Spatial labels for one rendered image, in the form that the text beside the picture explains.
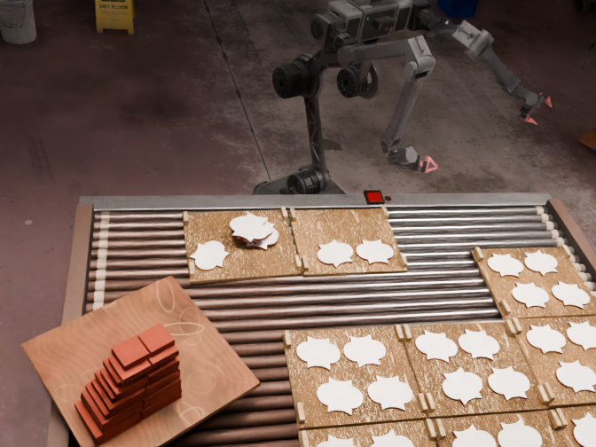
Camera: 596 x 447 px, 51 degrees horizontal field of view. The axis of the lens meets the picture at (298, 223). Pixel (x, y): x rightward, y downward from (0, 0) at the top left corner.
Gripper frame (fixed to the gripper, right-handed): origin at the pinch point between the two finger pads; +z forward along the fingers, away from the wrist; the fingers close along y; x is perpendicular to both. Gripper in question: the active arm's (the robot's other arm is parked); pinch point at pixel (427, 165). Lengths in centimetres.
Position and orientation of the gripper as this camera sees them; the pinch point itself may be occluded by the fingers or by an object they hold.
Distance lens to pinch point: 270.2
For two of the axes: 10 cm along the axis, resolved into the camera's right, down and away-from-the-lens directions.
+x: 1.8, -9.8, -0.9
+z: 8.7, 1.2, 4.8
